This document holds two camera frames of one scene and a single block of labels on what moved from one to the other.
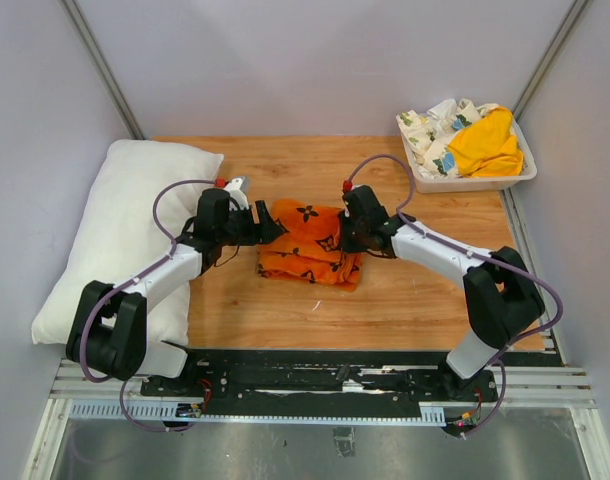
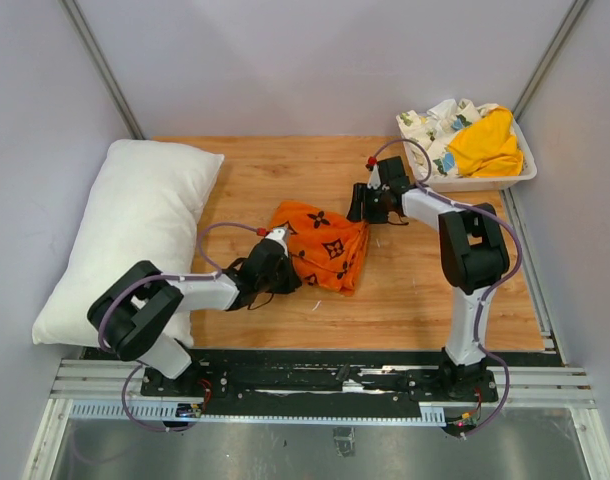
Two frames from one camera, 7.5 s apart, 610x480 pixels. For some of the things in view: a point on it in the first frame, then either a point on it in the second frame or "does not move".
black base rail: (332, 375) does not move
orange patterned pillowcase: (310, 251) does not move
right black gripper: (345, 244) → (360, 212)
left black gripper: (266, 231) → (292, 280)
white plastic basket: (471, 184) does not move
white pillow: (141, 197) does not move
